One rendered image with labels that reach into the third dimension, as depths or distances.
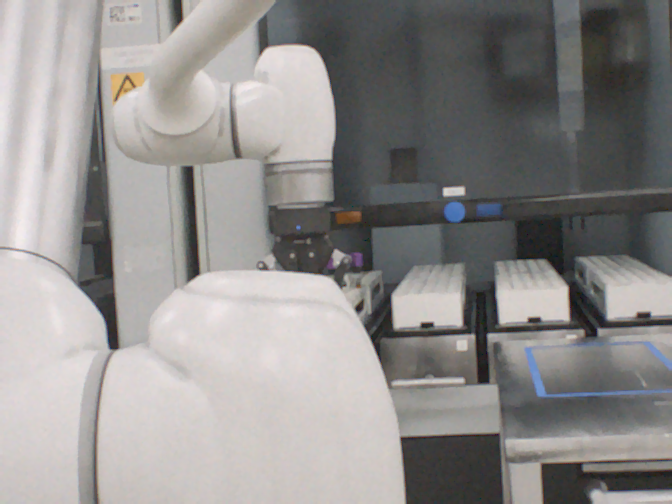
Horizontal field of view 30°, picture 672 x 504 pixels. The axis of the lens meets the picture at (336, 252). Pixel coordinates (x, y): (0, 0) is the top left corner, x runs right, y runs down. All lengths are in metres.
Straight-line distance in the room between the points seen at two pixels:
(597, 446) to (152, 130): 0.82
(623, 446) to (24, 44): 0.56
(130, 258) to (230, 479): 1.20
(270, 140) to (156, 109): 0.15
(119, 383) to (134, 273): 1.16
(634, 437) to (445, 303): 0.83
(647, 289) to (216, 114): 0.66
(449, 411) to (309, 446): 1.06
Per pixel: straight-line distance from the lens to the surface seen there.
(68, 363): 0.81
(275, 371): 0.74
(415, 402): 1.80
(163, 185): 1.92
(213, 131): 1.63
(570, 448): 1.01
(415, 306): 1.81
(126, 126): 1.65
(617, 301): 1.82
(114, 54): 1.94
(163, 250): 1.92
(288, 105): 1.63
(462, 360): 1.78
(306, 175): 1.63
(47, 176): 0.93
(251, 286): 0.77
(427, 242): 2.46
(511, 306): 1.81
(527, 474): 1.02
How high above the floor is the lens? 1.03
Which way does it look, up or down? 3 degrees down
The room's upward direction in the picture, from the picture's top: 3 degrees counter-clockwise
